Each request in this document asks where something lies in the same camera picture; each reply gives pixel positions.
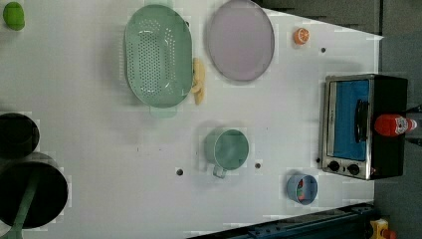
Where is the red ketchup bottle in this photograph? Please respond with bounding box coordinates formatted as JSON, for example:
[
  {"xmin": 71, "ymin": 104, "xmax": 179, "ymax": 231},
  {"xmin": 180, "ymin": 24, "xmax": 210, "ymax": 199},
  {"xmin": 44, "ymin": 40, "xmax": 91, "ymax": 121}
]
[{"xmin": 374, "ymin": 115, "xmax": 418, "ymax": 137}]

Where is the black robot base cylinder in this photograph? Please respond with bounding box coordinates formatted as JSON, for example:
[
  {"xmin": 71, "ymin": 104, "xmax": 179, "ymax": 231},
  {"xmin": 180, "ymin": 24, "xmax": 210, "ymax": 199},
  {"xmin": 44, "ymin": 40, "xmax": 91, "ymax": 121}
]
[{"xmin": 0, "ymin": 113, "xmax": 40, "ymax": 159}]

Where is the black toaster oven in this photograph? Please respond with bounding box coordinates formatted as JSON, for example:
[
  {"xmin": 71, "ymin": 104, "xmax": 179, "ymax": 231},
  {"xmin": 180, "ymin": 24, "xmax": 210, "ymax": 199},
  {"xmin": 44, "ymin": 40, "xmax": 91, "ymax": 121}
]
[{"xmin": 319, "ymin": 74, "xmax": 408, "ymax": 180}]

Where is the green mug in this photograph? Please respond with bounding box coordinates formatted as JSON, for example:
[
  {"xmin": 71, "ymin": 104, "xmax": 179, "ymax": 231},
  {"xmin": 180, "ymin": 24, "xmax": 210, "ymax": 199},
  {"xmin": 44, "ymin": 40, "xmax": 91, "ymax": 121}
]
[{"xmin": 204, "ymin": 127, "xmax": 250, "ymax": 179}]

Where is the yellow toy banana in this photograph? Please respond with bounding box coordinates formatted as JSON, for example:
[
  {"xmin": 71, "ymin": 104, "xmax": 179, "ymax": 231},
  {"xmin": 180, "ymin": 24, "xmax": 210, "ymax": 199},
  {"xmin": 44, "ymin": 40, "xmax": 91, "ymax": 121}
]
[{"xmin": 191, "ymin": 58, "xmax": 205, "ymax": 106}]

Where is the round lilac plate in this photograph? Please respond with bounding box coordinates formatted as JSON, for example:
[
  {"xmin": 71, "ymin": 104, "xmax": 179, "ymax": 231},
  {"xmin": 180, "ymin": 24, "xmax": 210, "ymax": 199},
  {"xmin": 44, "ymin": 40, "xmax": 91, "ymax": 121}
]
[{"xmin": 207, "ymin": 0, "xmax": 275, "ymax": 81}]

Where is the green perforated colander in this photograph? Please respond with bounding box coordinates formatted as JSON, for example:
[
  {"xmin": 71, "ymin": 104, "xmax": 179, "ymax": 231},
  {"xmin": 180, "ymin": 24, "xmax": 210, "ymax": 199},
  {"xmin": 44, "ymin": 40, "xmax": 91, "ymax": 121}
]
[{"xmin": 123, "ymin": 4, "xmax": 194, "ymax": 119}]

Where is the blue cup with toys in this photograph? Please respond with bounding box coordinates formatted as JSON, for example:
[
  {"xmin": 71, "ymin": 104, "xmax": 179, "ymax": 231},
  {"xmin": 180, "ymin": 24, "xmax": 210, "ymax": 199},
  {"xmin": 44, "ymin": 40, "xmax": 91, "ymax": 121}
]
[{"xmin": 287, "ymin": 174, "xmax": 317, "ymax": 205}]

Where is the orange slice toy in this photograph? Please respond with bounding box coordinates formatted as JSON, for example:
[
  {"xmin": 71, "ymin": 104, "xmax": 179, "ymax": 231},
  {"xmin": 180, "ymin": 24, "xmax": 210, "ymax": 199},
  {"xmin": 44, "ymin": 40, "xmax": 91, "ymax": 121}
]
[{"xmin": 294, "ymin": 28, "xmax": 310, "ymax": 45}]

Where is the yellow emergency stop button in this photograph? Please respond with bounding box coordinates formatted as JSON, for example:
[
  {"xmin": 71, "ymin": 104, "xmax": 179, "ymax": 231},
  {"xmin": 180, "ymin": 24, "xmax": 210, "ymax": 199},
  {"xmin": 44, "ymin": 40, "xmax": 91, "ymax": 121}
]
[{"xmin": 370, "ymin": 219, "xmax": 397, "ymax": 239}]

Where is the green lime toy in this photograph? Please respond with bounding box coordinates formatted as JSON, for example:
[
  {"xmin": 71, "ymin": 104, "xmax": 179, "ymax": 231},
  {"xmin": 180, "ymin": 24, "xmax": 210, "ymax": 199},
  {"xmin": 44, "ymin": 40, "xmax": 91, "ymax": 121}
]
[{"xmin": 2, "ymin": 2, "xmax": 26, "ymax": 31}]

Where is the blue metal frame rail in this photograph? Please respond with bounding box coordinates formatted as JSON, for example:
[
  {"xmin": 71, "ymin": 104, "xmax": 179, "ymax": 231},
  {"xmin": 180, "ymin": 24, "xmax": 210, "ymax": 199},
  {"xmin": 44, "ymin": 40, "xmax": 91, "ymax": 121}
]
[{"xmin": 189, "ymin": 203, "xmax": 379, "ymax": 239}]

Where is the black cylinder with green strap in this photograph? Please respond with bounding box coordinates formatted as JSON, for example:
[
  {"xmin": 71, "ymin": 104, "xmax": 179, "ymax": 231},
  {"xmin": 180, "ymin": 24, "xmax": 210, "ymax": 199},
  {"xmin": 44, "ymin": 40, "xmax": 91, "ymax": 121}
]
[{"xmin": 1, "ymin": 152, "xmax": 70, "ymax": 239}]

